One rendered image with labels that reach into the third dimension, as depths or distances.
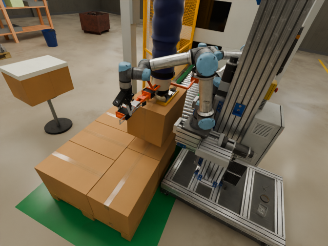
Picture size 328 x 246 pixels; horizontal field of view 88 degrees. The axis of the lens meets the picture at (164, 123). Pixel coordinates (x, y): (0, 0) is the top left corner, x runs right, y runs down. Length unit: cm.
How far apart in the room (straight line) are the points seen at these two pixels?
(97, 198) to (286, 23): 176
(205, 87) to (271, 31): 50
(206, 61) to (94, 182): 133
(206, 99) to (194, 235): 144
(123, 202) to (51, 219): 94
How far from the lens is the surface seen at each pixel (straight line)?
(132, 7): 278
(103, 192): 163
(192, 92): 304
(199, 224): 215
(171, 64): 116
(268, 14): 130
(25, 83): 256
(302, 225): 271
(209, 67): 102
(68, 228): 218
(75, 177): 177
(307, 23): 465
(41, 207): 239
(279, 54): 135
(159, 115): 149
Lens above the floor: 194
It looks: 39 degrees down
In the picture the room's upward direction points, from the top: 7 degrees clockwise
